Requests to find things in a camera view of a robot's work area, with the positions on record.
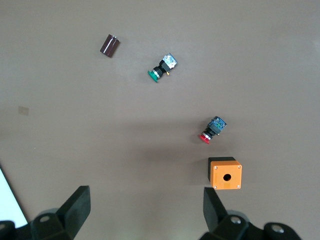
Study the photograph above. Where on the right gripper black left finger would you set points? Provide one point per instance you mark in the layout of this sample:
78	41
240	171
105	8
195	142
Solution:
62	220

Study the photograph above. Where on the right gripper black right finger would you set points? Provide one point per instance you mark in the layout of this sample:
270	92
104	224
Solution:
222	225

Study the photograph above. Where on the white drawer cabinet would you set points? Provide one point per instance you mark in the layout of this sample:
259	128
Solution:
6	200

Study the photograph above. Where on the red push button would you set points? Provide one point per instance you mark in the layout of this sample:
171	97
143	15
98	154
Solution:
213	127

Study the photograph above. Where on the green push button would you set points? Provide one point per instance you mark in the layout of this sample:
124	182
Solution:
162	66

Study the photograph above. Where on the maroon cylindrical capacitor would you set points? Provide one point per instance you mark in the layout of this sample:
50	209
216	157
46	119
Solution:
110	46

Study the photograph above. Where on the orange button enclosure box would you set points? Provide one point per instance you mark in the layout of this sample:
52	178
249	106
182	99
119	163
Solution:
225	172

